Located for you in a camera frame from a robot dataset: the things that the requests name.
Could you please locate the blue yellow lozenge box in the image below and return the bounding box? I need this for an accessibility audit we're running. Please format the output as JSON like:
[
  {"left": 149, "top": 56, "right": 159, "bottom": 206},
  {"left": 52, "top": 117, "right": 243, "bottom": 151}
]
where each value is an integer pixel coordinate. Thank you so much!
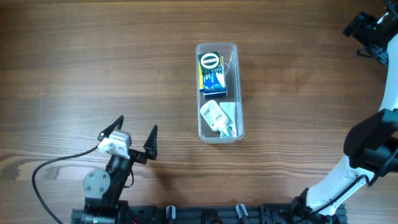
[{"left": 198, "top": 56, "right": 227, "bottom": 93}]

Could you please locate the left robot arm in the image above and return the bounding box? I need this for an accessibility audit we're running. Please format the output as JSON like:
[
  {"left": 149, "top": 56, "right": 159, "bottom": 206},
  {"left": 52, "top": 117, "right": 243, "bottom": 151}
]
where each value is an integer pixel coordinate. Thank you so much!
[{"left": 71, "top": 116, "right": 158, "bottom": 224}]

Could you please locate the white green medicine box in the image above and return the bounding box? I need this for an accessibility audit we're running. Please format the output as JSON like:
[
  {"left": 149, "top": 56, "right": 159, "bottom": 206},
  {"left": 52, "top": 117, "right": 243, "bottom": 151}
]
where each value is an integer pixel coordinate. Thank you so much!
[{"left": 220, "top": 102, "right": 237, "bottom": 137}]

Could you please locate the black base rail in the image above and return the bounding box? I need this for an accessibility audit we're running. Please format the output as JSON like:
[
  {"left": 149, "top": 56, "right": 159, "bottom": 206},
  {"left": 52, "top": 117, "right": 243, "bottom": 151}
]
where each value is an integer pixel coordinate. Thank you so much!
[{"left": 71, "top": 204, "right": 348, "bottom": 224}]

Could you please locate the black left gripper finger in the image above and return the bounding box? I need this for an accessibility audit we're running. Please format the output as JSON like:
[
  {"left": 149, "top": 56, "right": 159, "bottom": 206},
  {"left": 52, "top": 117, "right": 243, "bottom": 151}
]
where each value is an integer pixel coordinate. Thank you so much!
[
  {"left": 143, "top": 125, "right": 158, "bottom": 161},
  {"left": 97, "top": 115, "right": 124, "bottom": 141}
]

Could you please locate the clear plastic container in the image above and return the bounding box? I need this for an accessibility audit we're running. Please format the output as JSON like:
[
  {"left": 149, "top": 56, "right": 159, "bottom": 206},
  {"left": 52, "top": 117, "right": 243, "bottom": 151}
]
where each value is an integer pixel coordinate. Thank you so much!
[{"left": 196, "top": 42, "right": 244, "bottom": 144}]

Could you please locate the white blue plaster box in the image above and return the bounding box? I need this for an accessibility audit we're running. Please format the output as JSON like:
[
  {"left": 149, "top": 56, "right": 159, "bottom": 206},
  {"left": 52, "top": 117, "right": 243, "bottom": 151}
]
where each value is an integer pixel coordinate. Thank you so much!
[{"left": 203, "top": 90, "right": 228, "bottom": 98}]

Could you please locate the white spray bottle clear cap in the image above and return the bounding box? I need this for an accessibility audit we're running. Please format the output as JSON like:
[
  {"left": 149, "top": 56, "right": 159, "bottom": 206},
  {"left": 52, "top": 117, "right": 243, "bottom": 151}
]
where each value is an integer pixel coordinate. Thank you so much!
[{"left": 200, "top": 100, "right": 231, "bottom": 137}]

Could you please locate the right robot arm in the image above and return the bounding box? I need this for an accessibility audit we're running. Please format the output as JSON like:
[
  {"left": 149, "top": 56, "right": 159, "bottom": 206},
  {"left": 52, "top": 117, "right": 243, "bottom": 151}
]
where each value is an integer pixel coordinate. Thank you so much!
[{"left": 289, "top": 12, "right": 397, "bottom": 221}]

